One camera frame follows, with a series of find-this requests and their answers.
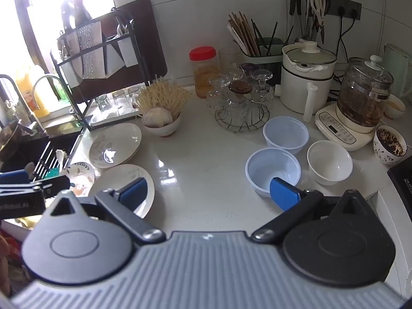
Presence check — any black wall socket strip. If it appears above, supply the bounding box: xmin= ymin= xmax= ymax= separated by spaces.
xmin=323 ymin=0 xmax=362 ymax=20

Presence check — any dark cutting board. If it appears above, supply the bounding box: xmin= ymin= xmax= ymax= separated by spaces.
xmin=76 ymin=0 xmax=168 ymax=96

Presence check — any chrome faucet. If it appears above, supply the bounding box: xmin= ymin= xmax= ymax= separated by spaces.
xmin=32 ymin=74 xmax=70 ymax=112

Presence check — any green chopstick holder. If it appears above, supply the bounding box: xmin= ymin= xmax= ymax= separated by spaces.
xmin=241 ymin=37 xmax=285 ymax=71

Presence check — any black dish rack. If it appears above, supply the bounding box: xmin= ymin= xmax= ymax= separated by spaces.
xmin=50 ymin=8 xmax=146 ymax=133

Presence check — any black power cable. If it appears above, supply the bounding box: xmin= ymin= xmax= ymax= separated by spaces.
xmin=336 ymin=14 xmax=360 ymax=71

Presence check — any white utensil caddy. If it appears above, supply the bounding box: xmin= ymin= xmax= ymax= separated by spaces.
xmin=116 ymin=22 xmax=138 ymax=68

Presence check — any bundle of dried noodles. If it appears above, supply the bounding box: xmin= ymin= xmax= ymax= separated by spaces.
xmin=136 ymin=75 xmax=193 ymax=119

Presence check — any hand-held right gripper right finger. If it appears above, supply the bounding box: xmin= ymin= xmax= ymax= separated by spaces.
xmin=251 ymin=177 xmax=368 ymax=243

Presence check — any orange bottle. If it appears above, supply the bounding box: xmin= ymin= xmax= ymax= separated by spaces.
xmin=15 ymin=66 xmax=51 ymax=119

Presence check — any green bottle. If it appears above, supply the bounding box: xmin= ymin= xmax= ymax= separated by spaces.
xmin=53 ymin=80 xmax=70 ymax=102

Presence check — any white bowl with brown rim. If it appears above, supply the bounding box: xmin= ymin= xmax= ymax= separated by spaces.
xmin=142 ymin=113 xmax=183 ymax=138

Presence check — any metal pot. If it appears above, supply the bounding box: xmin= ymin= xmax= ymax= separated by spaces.
xmin=0 ymin=121 xmax=33 ymax=162

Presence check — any cream patterned plate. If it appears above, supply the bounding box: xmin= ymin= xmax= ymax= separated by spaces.
xmin=88 ymin=123 xmax=142 ymax=170
xmin=87 ymin=164 xmax=155 ymax=219

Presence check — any white spoon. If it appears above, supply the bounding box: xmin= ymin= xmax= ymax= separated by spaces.
xmin=55 ymin=149 xmax=67 ymax=171

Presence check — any white ceramic bowl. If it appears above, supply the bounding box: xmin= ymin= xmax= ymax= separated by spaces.
xmin=307 ymin=140 xmax=354 ymax=186

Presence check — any wire cup rack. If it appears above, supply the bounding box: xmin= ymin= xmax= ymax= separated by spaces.
xmin=214 ymin=106 xmax=270 ymax=133

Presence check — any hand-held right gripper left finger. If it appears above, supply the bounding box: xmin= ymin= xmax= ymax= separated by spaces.
xmin=48 ymin=178 xmax=167 ymax=245

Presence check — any white electric pot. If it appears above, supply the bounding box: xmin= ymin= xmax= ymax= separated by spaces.
xmin=280 ymin=41 xmax=338 ymax=123

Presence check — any translucent plastic bowl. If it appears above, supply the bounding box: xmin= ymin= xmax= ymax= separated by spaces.
xmin=245 ymin=148 xmax=302 ymax=199
xmin=263 ymin=116 xmax=310 ymax=155

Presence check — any patterned bowl with dark residue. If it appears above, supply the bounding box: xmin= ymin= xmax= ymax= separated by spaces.
xmin=373 ymin=124 xmax=408 ymax=166

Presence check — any bundle of chopsticks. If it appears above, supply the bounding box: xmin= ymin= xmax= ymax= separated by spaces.
xmin=228 ymin=11 xmax=279 ymax=57

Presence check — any glass health kettle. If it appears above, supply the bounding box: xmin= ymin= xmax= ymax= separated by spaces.
xmin=315 ymin=55 xmax=394 ymax=151

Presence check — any black stove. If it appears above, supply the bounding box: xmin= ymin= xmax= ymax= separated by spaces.
xmin=387 ymin=164 xmax=412 ymax=208

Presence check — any red-lidded plastic jar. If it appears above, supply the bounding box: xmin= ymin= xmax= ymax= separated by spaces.
xmin=189 ymin=47 xmax=220 ymax=99

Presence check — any patterned plate by sink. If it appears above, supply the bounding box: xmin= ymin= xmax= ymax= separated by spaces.
xmin=61 ymin=162 xmax=96 ymax=197

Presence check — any pale onion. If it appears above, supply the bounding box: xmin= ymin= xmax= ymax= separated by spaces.
xmin=142 ymin=107 xmax=175 ymax=128

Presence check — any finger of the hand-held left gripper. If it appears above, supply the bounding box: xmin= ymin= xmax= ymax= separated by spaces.
xmin=29 ymin=175 xmax=71 ymax=199
xmin=0 ymin=169 xmax=30 ymax=187

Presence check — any pale green kettle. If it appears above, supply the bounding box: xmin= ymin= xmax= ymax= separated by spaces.
xmin=383 ymin=43 xmax=412 ymax=101

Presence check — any small cream bowl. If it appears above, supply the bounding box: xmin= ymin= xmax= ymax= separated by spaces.
xmin=384 ymin=97 xmax=407 ymax=120

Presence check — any textured knife holder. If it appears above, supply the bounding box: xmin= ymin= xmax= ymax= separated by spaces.
xmin=58 ymin=0 xmax=107 ymax=81

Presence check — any row of glass jars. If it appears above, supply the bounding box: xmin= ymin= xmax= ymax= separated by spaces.
xmin=95 ymin=85 xmax=144 ymax=115

